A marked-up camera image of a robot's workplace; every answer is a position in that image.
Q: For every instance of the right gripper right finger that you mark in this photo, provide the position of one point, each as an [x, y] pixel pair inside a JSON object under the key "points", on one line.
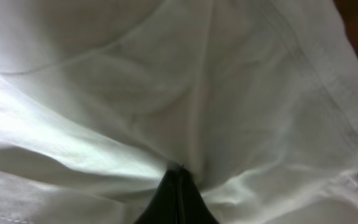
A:
{"points": [[191, 206]]}

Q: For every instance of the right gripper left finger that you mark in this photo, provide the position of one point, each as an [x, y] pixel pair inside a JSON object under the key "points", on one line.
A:
{"points": [[162, 208]]}

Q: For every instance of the white t-shirt with black tag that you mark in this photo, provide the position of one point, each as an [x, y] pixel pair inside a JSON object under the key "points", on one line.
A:
{"points": [[257, 99]]}

